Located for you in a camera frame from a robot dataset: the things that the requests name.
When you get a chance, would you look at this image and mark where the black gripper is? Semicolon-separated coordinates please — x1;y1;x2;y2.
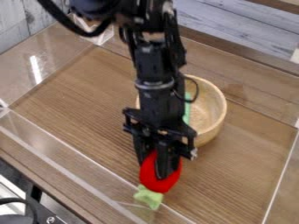
123;78;197;179

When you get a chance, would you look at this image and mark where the clear acrylic tray wall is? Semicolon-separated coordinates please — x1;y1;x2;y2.
0;101;195;224

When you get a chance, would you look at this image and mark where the black cable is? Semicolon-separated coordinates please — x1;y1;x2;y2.
37;0;115;39

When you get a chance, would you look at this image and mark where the wooden bowl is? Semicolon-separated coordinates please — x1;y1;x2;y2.
135;73;229;148

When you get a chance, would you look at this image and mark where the black table clamp bracket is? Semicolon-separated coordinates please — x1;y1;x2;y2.
26;185;77;224

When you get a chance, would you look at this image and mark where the green rectangular block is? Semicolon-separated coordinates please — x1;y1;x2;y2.
183;92;191;125

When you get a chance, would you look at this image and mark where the red plush radish toy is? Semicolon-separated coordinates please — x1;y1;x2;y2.
134;151;183;211

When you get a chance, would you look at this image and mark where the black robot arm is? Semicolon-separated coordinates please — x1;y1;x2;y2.
70;0;197;179

